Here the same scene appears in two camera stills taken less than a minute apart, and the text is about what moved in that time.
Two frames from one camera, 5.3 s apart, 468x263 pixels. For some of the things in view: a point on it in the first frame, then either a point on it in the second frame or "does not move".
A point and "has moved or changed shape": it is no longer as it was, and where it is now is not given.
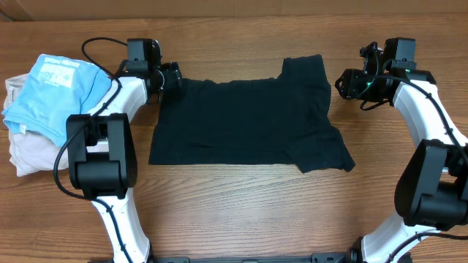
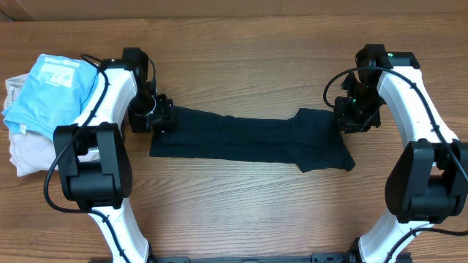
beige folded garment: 31,153 does not move
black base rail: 316,258 does not move
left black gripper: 173,74 → 165,112
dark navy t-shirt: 284,120 has moved or changed shape
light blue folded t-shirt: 56,88 does not move
